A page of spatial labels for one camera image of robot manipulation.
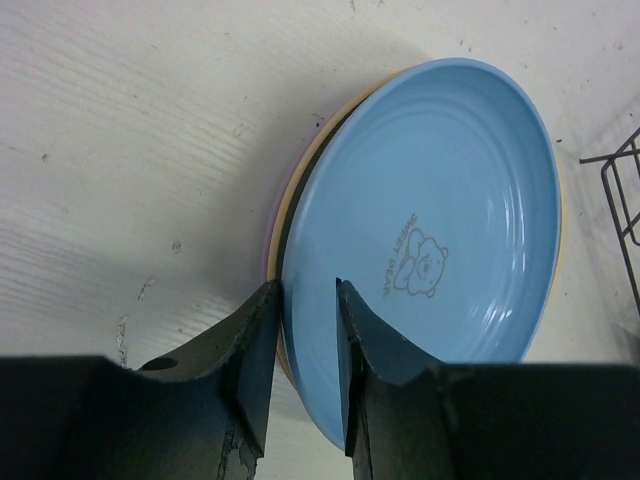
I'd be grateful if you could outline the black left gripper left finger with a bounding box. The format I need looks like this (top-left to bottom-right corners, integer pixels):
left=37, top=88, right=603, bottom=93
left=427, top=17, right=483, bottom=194
left=1, top=280, right=281, bottom=479

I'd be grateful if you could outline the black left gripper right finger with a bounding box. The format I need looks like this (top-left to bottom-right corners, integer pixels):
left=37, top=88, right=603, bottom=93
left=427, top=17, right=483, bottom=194
left=336, top=280, right=639, bottom=479

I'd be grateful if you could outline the purple plate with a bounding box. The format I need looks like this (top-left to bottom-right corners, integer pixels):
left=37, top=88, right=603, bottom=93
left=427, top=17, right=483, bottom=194
left=262, top=141, right=312, bottom=280

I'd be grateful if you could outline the yellow plate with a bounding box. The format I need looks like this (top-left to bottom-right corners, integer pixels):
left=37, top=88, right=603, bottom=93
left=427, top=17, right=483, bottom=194
left=267, top=69, right=566, bottom=401

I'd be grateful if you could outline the blue plate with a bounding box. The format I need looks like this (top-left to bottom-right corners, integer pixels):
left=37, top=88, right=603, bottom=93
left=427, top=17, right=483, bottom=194
left=276, top=57, right=560, bottom=450

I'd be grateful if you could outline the black wire dish rack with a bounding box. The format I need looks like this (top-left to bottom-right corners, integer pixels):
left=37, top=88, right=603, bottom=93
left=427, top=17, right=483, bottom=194
left=579, top=127, right=640, bottom=247

